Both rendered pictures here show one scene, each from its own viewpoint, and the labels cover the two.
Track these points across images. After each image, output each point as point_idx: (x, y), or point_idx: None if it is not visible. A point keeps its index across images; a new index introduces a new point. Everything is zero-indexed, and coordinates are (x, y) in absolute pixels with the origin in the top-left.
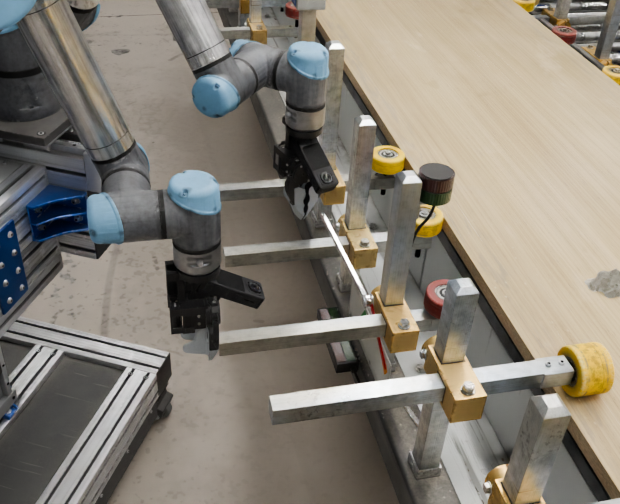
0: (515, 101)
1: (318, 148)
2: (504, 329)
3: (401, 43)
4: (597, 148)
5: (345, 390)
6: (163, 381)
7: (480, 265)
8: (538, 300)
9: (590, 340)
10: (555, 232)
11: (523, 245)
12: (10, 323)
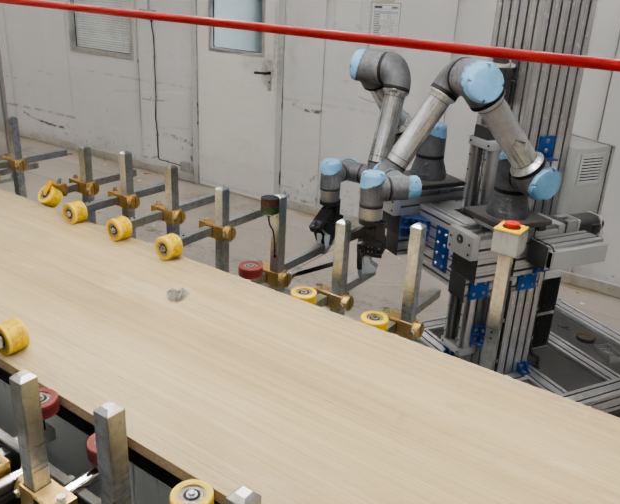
0: (365, 424)
1: (357, 229)
2: None
3: (588, 463)
4: (243, 396)
5: (246, 213)
6: None
7: (248, 282)
8: (207, 278)
9: (172, 272)
10: (224, 312)
11: (236, 298)
12: (434, 275)
